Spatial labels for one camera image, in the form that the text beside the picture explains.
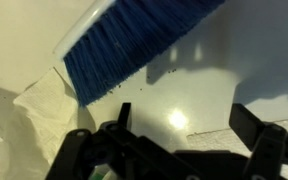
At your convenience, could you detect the white front-load washing machine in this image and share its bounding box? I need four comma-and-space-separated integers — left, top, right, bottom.
0, 0, 288, 180

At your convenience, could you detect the crumpled white tissue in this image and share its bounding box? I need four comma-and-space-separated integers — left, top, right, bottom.
0, 66, 82, 180

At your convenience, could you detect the blue bristle brush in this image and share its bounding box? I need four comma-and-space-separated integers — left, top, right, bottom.
52, 0, 227, 108

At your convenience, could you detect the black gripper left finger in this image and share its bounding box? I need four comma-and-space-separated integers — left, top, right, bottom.
47, 102, 185, 180

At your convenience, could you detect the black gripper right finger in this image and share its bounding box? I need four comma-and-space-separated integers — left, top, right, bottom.
228, 103, 288, 180

